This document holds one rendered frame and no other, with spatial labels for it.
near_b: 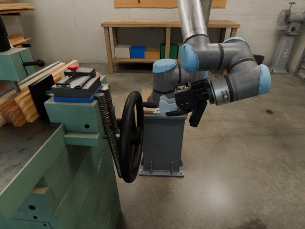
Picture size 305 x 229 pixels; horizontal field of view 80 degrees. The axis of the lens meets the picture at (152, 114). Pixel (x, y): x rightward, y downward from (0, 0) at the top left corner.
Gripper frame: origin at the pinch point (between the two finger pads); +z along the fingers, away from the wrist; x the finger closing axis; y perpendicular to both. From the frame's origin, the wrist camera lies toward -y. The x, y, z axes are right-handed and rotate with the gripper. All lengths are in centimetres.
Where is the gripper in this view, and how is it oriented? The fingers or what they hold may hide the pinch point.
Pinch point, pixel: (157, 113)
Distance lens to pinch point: 66.4
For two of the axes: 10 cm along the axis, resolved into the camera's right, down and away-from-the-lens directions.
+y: -3.4, -8.1, -4.8
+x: -0.9, 5.4, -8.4
